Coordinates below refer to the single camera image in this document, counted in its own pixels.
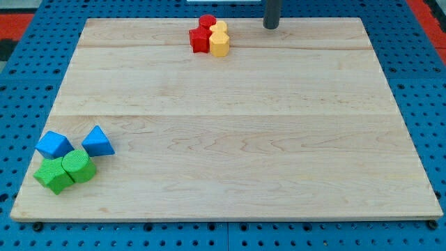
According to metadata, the yellow hexagon block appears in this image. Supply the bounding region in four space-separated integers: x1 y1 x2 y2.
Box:
209 31 230 57

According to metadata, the yellow heart block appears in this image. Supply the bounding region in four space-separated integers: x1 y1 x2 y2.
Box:
209 20 228 33

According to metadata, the light wooden board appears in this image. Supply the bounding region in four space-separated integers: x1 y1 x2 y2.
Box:
10 17 443 222

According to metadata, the red star block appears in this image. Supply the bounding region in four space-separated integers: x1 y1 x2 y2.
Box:
189 26 212 53

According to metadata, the red cylinder block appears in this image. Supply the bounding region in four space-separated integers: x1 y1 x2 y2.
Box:
199 14 217 29

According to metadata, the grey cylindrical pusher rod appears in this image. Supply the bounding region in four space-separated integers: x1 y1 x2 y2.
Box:
263 0 282 29

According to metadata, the blue triangle block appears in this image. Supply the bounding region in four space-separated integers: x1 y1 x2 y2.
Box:
82 125 115 157

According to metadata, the green cylinder block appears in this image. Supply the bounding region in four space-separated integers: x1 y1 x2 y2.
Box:
62 149 96 183

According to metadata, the blue cube block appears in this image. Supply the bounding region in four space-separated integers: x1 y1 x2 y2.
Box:
35 131 74 159

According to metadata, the green star block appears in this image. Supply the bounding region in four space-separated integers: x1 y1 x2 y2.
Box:
33 158 75 195

